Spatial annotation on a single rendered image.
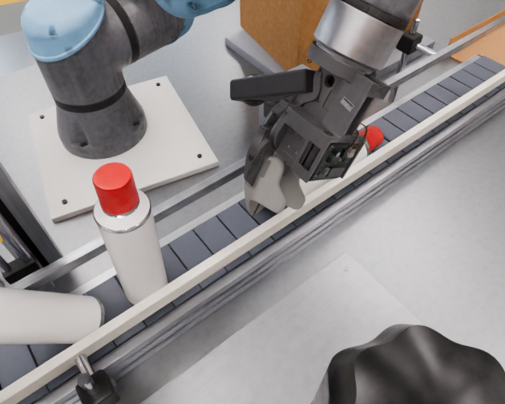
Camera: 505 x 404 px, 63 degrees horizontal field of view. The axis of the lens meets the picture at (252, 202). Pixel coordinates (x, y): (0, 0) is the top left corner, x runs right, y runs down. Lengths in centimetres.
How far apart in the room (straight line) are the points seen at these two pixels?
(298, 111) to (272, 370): 28
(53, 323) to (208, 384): 17
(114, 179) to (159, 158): 36
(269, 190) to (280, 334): 16
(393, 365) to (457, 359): 3
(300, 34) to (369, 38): 42
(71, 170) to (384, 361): 64
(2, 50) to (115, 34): 50
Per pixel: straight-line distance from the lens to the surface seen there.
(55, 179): 74
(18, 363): 55
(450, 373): 18
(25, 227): 56
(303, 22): 80
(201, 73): 92
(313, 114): 44
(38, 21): 66
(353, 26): 40
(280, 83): 45
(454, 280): 64
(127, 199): 37
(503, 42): 116
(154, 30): 71
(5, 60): 110
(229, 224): 57
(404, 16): 42
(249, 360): 48
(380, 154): 63
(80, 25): 64
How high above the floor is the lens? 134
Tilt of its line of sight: 51 degrees down
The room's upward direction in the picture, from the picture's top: straight up
